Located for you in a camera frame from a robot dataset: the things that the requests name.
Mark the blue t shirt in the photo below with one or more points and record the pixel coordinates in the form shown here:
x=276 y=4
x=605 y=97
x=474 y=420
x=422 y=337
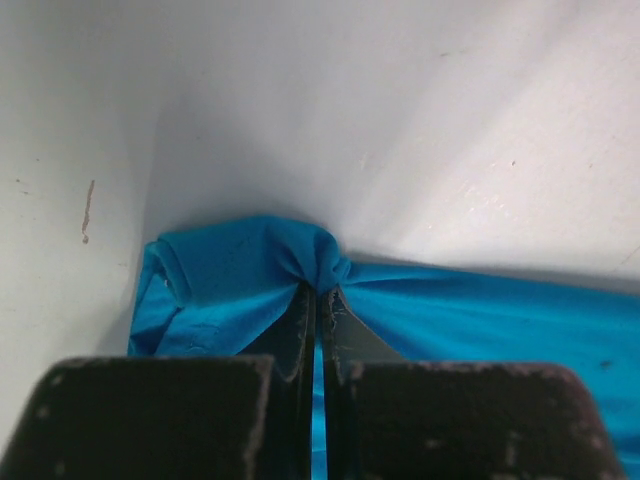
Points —
x=213 y=290

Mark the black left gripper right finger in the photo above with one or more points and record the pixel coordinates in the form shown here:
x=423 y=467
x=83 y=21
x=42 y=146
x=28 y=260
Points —
x=390 y=418

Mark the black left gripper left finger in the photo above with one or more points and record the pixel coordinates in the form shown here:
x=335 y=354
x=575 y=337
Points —
x=246 y=416

